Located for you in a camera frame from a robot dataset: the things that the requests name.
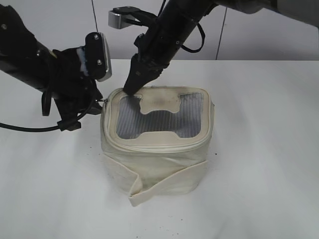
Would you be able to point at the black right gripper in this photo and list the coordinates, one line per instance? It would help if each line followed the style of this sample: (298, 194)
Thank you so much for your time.
(160, 43)

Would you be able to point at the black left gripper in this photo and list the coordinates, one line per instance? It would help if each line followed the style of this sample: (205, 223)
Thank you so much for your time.
(74, 94)

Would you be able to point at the cream fabric zipper bag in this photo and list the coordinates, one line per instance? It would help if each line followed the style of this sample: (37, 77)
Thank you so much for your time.
(156, 142)

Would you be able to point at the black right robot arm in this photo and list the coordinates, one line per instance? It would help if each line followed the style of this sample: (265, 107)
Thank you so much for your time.
(306, 11)

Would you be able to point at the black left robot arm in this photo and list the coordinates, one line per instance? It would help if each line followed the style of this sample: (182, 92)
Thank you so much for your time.
(23, 57)

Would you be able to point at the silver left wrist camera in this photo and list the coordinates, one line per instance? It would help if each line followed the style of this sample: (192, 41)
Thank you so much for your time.
(97, 56)

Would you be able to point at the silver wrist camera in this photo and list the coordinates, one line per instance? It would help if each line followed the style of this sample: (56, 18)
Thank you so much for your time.
(97, 56)
(122, 17)

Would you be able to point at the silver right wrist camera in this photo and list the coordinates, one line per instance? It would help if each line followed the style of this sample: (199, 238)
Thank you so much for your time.
(122, 17)

